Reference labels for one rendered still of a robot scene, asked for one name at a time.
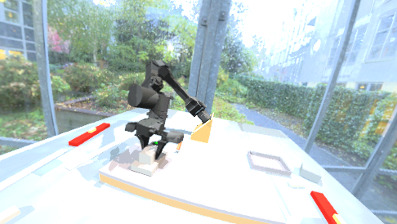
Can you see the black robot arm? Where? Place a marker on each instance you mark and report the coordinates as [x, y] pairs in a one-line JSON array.
[[148, 96]]

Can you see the red long flat bar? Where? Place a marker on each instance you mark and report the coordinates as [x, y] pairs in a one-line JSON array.
[[77, 141], [326, 208]]

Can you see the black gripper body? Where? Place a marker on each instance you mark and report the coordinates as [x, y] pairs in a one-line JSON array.
[[173, 137]]

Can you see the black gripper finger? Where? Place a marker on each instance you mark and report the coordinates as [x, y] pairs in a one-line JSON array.
[[161, 145], [144, 141]]

